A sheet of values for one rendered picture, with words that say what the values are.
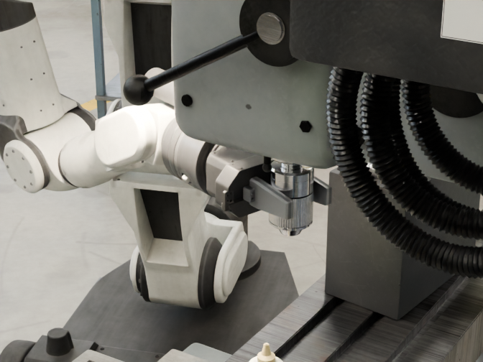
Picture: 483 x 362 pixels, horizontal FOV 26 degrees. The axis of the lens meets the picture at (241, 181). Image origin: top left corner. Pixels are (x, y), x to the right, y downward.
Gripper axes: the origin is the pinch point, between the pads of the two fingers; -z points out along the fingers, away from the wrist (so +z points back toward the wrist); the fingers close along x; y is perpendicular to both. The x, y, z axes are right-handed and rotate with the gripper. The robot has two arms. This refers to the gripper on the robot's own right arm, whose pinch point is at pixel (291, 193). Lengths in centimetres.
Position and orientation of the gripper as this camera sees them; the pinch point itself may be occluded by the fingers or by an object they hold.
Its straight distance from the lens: 110.6
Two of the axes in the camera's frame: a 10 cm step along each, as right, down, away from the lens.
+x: 7.8, -2.6, 5.7
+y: -0.1, 9.1, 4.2
